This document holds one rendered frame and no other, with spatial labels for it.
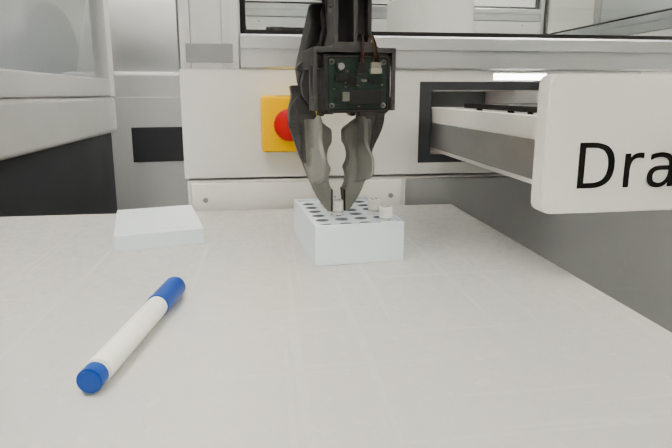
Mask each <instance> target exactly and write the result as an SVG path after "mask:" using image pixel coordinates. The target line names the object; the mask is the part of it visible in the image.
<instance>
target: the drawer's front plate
mask: <svg viewBox="0 0 672 448"><path fill-rule="evenodd" d="M581 143H602V144H605V145H607V146H609V147H610V148H611V149H612V151H613V153H614V157H615V166H614V171H613V174H612V177H611V178H610V180H609V181H608V182H607V183H606V184H604V185H602V186H600V187H596V188H579V189H577V177H578V166H579V155H580V144H581ZM641 152H642V153H645V155H644V158H636V159H634V160H633V162H632V163H631V166H630V173H629V182H628V187H622V185H623V176H624V166H625V157H626V154H629V153H631V157H632V156H633V155H634V154H636V153H641ZM659 152H666V153H670V154H671V155H672V74H550V75H545V76H544V77H543V78H542V79H541V80H540V83H539V93H538V107H537V121H536V135H535V149H534V163H533V176H532V190H531V205H532V207H533V208H535V209H536V210H539V211H541V212H543V213H546V214H567V213H598V212H629V211H660V210H672V186H666V185H667V183H666V184H665V185H663V186H661V187H651V186H650V185H649V184H648V183H647V174H648V171H649V170H650V169H651V168H653V167H655V166H659V165H669V160H668V159H667V158H665V157H657V158H654V159H652V160H651V155H652V154H655V153H659ZM607 169H608V156H607V153H606V152H605V151H604V150H602V149H600V148H586V158H585V169H584V180H583V183H595V182H598V181H600V180H602V179H603V178H604V177H605V175H606V173H607Z"/></svg>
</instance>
